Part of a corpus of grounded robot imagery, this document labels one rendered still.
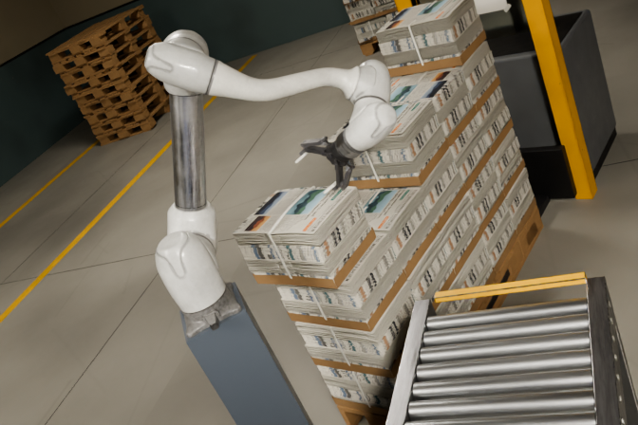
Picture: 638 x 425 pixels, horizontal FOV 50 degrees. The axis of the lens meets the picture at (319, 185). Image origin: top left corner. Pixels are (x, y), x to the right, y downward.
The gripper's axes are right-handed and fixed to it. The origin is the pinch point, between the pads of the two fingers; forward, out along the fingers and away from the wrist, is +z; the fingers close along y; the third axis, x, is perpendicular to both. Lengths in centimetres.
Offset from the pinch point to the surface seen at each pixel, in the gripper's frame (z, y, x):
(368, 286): 16.5, 42.0, -2.2
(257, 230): 25.5, 1.6, -13.9
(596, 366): -62, 76, -30
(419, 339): -18, 53, -29
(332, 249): 8.4, 22.5, -9.1
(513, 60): 23, 34, 173
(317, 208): 9.8, 9.6, -0.6
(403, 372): -19, 54, -41
